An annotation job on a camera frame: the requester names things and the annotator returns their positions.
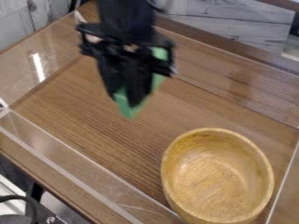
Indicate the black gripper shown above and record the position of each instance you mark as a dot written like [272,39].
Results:
[123,51]

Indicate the green rectangular block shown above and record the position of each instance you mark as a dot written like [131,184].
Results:
[125,110]

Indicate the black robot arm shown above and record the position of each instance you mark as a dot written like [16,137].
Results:
[119,12]

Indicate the brown wooden bowl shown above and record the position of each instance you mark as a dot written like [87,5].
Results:
[216,177]

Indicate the black metal table leg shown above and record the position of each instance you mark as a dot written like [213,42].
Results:
[36,192]

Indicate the clear acrylic corner bracket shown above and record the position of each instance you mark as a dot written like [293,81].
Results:
[79,18]

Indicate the clear acrylic tray wall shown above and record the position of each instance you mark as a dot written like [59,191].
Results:
[93,158]

